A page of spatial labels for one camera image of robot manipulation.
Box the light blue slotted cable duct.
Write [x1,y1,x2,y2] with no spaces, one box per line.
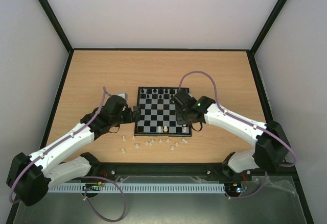
[49,183,225,194]

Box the black and silver chessboard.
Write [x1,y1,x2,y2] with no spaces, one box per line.
[134,86,192,137]

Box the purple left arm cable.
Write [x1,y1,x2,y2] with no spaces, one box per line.
[9,86,127,221]

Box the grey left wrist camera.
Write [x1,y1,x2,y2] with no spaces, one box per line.
[118,92,128,100]

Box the black aluminium frame rail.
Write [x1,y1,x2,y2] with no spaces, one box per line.
[99,162,297,178]

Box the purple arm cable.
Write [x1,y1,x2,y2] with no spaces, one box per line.
[9,86,127,221]
[178,70,296,200]

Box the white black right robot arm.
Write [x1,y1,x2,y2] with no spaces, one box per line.
[171,89,290,179]

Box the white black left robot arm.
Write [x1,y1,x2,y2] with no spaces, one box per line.
[6,93,141,206]

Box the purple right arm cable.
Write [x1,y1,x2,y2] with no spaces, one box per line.
[178,70,296,200]

